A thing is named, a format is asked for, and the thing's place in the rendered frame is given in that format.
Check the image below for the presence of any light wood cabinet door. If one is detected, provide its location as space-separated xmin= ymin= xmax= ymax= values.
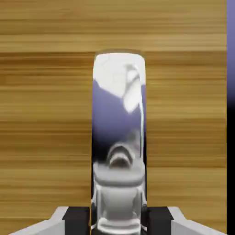
xmin=0 ymin=51 xmax=228 ymax=235

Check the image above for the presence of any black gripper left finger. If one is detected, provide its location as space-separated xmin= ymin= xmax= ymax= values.
xmin=8 ymin=206 xmax=92 ymax=235

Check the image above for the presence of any light wood cabinet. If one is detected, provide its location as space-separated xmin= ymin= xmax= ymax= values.
xmin=0 ymin=0 xmax=228 ymax=235

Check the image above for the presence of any curved shiny metal handle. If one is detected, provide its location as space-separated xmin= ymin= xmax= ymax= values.
xmin=90 ymin=49 xmax=148 ymax=235

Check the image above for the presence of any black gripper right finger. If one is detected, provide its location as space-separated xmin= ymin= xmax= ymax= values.
xmin=146 ymin=206 xmax=227 ymax=235

